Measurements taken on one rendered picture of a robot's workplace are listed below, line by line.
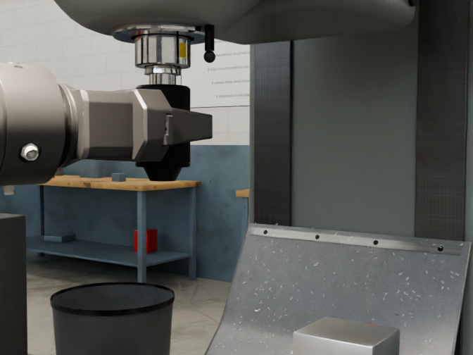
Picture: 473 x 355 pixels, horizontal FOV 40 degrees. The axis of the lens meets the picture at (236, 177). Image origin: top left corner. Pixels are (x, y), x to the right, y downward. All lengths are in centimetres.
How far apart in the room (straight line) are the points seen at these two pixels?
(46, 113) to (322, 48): 52
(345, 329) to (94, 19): 30
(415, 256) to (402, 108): 19
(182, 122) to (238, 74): 513
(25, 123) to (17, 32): 740
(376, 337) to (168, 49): 28
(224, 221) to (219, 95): 110
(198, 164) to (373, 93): 506
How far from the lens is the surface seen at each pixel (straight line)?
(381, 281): 84
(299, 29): 74
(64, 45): 722
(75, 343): 248
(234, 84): 569
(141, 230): 531
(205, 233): 589
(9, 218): 84
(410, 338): 81
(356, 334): 48
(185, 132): 54
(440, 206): 83
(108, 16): 52
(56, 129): 47
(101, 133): 49
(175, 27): 53
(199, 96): 590
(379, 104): 86
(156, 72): 55
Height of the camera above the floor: 122
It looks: 3 degrees down
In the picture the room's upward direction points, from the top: straight up
